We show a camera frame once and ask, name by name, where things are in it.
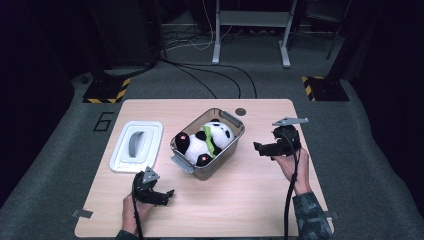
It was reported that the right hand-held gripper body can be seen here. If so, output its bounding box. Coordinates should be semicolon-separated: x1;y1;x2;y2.
271;116;310;158

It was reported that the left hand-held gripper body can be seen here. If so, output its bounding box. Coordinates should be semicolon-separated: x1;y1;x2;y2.
132;166;162;205

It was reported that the panda plush toy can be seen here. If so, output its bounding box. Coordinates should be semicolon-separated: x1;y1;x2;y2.
174;118;235;168

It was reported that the white lid with grey handle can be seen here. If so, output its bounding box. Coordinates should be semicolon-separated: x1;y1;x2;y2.
109;120;164;174

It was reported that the grey plastic storage box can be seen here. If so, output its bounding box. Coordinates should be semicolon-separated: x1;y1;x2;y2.
169;107;246;182

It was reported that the person's left hand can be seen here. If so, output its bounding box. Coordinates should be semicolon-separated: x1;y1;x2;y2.
121;193;156;234

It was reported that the person's right hand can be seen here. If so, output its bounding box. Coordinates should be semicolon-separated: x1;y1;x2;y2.
271;148;312;196

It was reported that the black yellow striped stand base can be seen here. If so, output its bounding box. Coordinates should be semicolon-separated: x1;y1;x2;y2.
301;75;350;102
82;77;132;104

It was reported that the white metal stand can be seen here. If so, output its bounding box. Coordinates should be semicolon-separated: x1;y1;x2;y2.
211;0;299;69

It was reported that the left hand-held gripper cable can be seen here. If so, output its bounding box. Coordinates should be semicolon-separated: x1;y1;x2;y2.
131;179;145;240

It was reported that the hand-held gripper cable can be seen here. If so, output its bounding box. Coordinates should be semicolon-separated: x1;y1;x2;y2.
131;179;145;240
279;131;303;240

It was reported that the right hand-held gripper cable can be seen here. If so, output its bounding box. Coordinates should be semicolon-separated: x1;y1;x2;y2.
279;131;303;240

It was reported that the black floor cable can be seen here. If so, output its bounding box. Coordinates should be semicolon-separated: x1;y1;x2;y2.
173;62;258;100
159;58;218;100

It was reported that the white floor cable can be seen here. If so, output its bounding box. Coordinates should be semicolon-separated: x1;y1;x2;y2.
164;0;234;52

